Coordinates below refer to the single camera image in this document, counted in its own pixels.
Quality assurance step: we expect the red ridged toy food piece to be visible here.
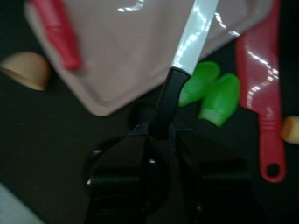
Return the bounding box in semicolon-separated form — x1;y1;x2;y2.
28;0;84;71

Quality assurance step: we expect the pink packet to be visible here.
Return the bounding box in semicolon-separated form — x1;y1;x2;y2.
23;0;274;117

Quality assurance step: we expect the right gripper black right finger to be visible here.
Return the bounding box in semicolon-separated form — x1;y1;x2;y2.
173;127;271;224

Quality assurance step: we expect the green toy vegetable piece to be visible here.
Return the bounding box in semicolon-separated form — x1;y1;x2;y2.
198;73;241;128
179;60;222;108

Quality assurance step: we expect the white-bladed black-handled paring knife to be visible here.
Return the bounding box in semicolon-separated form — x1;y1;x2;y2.
150;0;221;140

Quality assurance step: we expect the yellow-orange toy food piece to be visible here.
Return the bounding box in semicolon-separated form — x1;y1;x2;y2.
281;115;299;145

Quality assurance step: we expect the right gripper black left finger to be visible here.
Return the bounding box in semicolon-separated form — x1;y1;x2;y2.
83;123;155;224

